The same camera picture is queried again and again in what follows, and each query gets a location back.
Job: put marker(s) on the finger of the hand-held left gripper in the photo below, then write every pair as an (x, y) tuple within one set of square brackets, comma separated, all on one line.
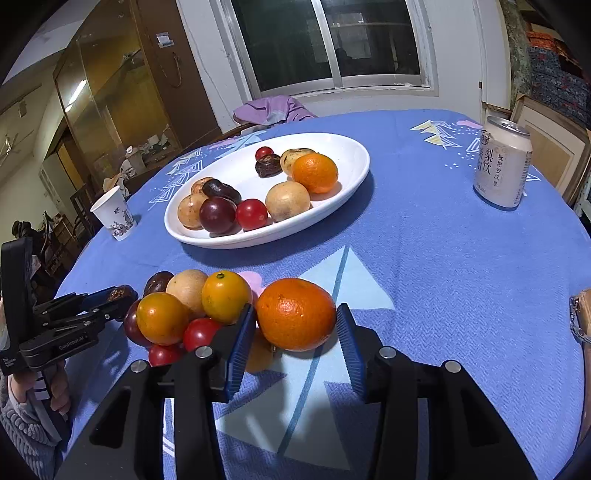
[(92, 316), (69, 302)]

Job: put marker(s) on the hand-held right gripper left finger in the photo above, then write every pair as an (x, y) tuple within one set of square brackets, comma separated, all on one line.
[(240, 357)]

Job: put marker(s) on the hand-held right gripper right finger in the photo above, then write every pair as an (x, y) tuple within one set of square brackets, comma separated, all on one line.
[(351, 357)]

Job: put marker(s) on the dark purple plum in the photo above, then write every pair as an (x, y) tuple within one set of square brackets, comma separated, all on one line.
[(217, 215), (131, 327)]

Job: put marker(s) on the yellow-orange citrus fruit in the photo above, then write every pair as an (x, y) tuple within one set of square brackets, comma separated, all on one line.
[(161, 318), (226, 295)]

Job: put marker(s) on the large orange tangerine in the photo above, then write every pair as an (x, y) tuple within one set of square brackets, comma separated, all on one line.
[(295, 314)]

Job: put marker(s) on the dark purple mangosteen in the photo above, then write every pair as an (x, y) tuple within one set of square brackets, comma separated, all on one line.
[(156, 282)]

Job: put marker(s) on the large tan round fruit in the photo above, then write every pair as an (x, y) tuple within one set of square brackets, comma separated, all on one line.
[(187, 288)]

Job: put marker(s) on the dark brown water chestnut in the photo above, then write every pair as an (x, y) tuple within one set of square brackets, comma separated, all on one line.
[(268, 168), (220, 189)]

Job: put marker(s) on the white oval plate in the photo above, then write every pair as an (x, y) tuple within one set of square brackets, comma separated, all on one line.
[(346, 161)]

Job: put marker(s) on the spotted tan fruit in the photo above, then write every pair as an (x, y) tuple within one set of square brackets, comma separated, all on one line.
[(293, 159)]

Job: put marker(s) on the small red cherry tomato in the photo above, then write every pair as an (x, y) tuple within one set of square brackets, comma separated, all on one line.
[(264, 153)]

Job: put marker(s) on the person's left forearm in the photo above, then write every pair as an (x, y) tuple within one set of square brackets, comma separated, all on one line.
[(23, 429)]

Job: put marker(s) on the person's left hand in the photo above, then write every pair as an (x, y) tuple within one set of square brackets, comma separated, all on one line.
[(60, 392)]

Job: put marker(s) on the dark wooden chair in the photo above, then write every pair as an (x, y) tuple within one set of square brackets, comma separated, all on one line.
[(81, 207)]

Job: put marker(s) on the floral paper cup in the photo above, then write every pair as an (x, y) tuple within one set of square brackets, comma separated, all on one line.
[(113, 214)]

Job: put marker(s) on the small tan round fruit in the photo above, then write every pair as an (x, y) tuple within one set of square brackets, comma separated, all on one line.
[(287, 202)]

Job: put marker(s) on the wooden glass cabinet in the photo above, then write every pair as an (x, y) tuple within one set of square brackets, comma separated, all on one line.
[(115, 92)]

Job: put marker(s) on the white drink can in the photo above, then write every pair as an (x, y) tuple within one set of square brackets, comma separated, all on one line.
[(502, 166)]

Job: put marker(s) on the purple garment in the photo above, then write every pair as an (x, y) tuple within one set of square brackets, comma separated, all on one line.
[(272, 110)]

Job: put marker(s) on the white label card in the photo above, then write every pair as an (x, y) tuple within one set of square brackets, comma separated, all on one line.
[(165, 39)]

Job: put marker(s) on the window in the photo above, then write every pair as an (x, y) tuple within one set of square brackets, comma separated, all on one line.
[(286, 41)]

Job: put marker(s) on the mottled grey board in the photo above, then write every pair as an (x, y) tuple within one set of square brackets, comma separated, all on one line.
[(515, 55)]

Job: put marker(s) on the stack of patterned boxes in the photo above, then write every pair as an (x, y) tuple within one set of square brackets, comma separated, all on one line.
[(554, 78)]

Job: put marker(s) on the leaning picture frame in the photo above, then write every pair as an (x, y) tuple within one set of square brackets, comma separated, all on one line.
[(549, 143)]

